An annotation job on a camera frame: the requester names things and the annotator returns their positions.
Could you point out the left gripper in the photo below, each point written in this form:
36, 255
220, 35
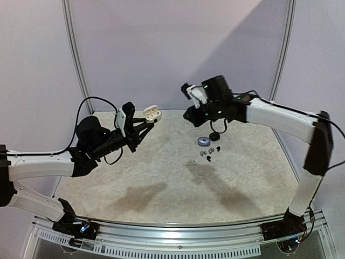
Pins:
134, 137

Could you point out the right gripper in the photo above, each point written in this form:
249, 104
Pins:
201, 112

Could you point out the white earbud charging case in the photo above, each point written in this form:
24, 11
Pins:
152, 114

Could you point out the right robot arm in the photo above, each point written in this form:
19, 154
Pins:
213, 100

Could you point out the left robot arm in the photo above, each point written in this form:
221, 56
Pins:
94, 143

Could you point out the black charging case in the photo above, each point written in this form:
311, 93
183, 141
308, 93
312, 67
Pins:
214, 136

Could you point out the purple round charging case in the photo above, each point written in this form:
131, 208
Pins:
204, 141

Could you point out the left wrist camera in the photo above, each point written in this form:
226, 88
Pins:
123, 118

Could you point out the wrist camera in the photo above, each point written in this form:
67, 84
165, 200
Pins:
196, 93
123, 118

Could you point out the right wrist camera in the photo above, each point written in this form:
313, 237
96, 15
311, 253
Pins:
196, 93

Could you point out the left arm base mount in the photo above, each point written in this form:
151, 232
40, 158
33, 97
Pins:
70, 225

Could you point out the aluminium front rail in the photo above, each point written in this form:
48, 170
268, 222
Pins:
242, 239

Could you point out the left frame post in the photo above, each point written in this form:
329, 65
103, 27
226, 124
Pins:
66, 7

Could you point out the frame post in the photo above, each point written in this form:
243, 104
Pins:
66, 7
284, 48

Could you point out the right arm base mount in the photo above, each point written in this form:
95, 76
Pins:
289, 225

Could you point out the right frame post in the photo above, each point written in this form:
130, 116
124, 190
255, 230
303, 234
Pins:
284, 48

